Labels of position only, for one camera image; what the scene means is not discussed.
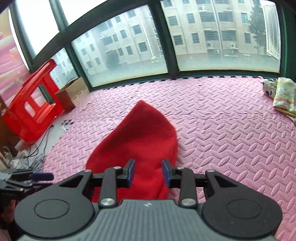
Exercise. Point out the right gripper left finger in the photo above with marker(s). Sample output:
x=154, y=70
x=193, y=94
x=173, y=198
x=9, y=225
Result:
x=122, y=177

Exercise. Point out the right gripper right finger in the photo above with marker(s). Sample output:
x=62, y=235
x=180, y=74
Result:
x=174, y=175

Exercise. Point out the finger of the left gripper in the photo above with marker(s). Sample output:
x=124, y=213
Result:
x=42, y=177

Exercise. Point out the red fleece garment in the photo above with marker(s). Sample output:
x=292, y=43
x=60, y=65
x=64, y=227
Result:
x=146, y=136

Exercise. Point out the pink foam floor mat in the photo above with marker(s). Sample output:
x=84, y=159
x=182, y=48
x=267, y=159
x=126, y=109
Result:
x=223, y=123

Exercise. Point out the red plastic stool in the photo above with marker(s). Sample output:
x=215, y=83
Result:
x=35, y=106

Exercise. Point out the brown paper bag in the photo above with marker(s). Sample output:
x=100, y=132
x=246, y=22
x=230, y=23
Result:
x=72, y=93

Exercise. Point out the pink patterned curtain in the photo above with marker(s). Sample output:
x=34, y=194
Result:
x=14, y=69

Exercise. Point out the white grey printed cloth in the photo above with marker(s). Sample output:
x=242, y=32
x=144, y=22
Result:
x=269, y=86

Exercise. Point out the yellow patterned folded cloth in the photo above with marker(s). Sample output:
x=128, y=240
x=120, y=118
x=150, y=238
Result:
x=284, y=100

